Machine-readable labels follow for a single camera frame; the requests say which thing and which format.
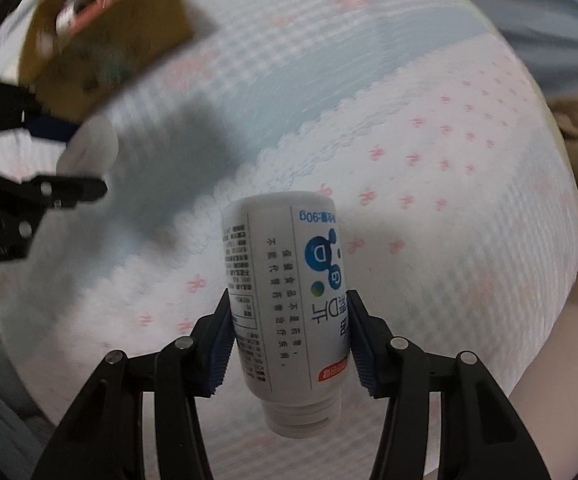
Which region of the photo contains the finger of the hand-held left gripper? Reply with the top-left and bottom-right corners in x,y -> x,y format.
0,77 -> 78,144
0,160 -> 109,242

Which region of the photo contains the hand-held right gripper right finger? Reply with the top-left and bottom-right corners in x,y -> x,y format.
346,290 -> 552,480

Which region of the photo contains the white pill bottle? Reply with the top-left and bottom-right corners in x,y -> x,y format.
221,191 -> 356,436

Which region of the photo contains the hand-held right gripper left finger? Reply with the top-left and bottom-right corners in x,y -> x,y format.
31,287 -> 235,480

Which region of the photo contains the cardboard box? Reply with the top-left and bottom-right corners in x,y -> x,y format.
19,0 -> 196,124

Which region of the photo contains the white earbuds case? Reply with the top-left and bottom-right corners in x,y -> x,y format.
58,115 -> 120,187

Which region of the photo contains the red carton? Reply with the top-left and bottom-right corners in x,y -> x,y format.
76,2 -> 110,27

